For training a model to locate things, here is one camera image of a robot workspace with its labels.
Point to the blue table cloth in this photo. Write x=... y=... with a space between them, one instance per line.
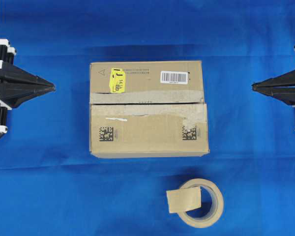
x=50 y=184

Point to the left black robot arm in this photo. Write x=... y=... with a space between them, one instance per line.
x=16 y=85

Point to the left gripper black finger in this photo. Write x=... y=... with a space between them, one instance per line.
x=13 y=74
x=15 y=96

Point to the brown cardboard box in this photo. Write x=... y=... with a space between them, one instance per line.
x=147 y=109

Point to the beige packing tape roll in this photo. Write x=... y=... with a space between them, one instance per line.
x=188 y=197

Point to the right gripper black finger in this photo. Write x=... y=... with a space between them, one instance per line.
x=285 y=80
x=286 y=95

